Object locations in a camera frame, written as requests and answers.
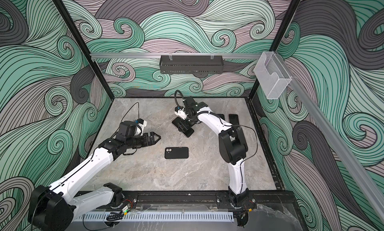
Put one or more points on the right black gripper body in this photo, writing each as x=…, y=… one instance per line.
x=190, y=120

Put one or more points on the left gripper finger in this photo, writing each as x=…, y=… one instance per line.
x=151, y=135
x=151, y=140

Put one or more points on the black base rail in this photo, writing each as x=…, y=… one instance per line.
x=219, y=199

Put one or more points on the aluminium rail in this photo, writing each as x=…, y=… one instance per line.
x=138, y=55
x=365, y=182

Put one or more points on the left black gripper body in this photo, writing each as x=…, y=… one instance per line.
x=137, y=141

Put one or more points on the white slotted cable duct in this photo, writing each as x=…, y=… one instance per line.
x=193, y=216

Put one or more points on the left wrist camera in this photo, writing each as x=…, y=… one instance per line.
x=142, y=123

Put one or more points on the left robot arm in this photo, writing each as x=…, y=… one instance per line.
x=54, y=207

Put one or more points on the pink phone case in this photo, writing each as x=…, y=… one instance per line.
x=234, y=119

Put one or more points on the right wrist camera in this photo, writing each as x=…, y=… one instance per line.
x=180, y=113

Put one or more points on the right aluminium rail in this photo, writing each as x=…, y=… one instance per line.
x=365, y=182

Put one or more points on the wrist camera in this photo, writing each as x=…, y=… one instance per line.
x=142, y=123
x=180, y=113

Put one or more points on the back aluminium rail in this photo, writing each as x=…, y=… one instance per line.
x=138, y=55

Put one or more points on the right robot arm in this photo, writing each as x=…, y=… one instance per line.
x=233, y=146

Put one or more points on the black phone patterned reflection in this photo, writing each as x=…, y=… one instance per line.
x=183, y=126

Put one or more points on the black wall tray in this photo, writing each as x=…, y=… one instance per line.
x=191, y=65

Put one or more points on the black case edge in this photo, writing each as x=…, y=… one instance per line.
x=176, y=153

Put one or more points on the clear plastic wall holder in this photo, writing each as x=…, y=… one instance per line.
x=272, y=74

